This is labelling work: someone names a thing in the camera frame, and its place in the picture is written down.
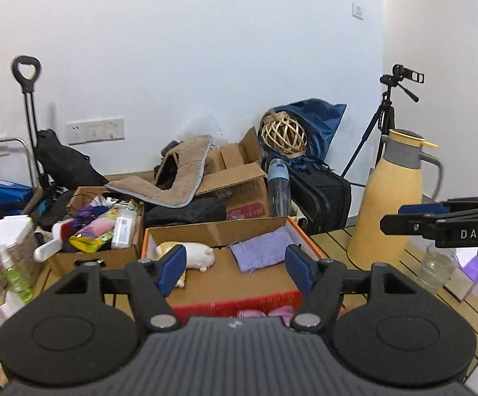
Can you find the beige fleece mat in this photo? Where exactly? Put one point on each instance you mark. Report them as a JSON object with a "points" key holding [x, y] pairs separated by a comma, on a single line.
{"points": [[177, 177]]}

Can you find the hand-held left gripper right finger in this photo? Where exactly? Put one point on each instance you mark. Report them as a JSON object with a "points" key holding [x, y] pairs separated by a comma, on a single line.
{"points": [[298, 268]]}

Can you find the white and yellow plush toy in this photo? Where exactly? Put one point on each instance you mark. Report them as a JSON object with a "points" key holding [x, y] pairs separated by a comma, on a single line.
{"points": [[199, 255]]}

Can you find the cardboard box of sundries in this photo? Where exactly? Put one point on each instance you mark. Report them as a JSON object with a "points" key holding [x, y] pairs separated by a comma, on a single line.
{"points": [[98, 255]]}

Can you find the green spray bottle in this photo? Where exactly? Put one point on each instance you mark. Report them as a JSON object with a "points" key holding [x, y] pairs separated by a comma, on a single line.
{"points": [[16, 278]]}

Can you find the yellow snack packet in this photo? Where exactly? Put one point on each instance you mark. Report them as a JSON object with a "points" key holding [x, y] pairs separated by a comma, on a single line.
{"points": [[90, 242]]}

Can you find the black tripod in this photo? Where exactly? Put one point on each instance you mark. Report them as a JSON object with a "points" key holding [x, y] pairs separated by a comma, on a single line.
{"points": [[377, 132]]}

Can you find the black suitcase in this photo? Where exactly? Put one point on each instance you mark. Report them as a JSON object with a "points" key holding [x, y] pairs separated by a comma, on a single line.
{"points": [[323, 200]]}

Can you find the black bag under mat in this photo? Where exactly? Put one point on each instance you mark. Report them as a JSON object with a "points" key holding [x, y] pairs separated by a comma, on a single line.
{"points": [[185, 212]]}

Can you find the pink packet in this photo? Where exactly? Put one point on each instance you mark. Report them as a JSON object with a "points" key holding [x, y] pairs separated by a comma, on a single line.
{"points": [[98, 225]]}

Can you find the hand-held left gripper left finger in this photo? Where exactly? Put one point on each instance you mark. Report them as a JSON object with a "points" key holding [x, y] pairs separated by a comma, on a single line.
{"points": [[173, 269]]}

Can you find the purple and white paper box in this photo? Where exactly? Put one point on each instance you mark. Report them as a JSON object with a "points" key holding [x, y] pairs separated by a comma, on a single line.
{"points": [[472, 274]]}

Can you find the black bag on trolley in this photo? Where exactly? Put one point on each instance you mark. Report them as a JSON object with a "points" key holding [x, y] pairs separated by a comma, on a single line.
{"points": [[63, 165]]}

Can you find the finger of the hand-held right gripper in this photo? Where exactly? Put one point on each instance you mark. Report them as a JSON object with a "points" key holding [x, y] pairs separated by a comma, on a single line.
{"points": [[406, 223], [415, 209]]}

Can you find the blue box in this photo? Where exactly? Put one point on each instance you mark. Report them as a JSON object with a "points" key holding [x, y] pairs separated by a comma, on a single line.
{"points": [[9, 190]]}

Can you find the white wall switch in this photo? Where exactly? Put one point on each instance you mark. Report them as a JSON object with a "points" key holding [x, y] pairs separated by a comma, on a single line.
{"points": [[357, 10]]}

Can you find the large brown cardboard box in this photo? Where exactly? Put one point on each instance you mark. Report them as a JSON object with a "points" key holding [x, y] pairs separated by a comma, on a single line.
{"points": [[239, 185]]}

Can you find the white packet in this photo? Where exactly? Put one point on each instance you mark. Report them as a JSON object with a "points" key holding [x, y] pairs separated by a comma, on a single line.
{"points": [[124, 225]]}

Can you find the wall socket panel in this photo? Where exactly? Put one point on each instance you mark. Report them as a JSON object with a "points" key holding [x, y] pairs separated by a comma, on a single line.
{"points": [[95, 131]]}

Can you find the blue water bottle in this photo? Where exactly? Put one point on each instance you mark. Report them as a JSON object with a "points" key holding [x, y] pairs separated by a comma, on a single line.
{"points": [[279, 189]]}

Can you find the purple towel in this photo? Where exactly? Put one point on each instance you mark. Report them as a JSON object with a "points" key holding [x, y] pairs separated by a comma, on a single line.
{"points": [[259, 249]]}

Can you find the yellow thermos jug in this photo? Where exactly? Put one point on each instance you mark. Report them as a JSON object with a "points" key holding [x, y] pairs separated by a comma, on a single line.
{"points": [[391, 202]]}

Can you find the white lint roller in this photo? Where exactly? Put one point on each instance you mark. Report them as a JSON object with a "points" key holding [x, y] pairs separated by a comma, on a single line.
{"points": [[51, 244]]}

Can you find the woven rattan ball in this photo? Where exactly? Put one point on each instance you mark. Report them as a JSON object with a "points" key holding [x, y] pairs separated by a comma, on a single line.
{"points": [[284, 134]]}

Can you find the orange and red cardboard box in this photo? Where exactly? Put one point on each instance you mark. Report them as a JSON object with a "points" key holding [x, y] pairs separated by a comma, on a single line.
{"points": [[230, 282]]}

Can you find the clear jar with white lid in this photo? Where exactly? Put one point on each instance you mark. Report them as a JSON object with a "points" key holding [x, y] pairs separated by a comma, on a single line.
{"points": [[7, 247]]}

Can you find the blue cloth bag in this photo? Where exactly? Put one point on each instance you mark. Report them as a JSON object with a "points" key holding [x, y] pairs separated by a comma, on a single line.
{"points": [[319, 128]]}

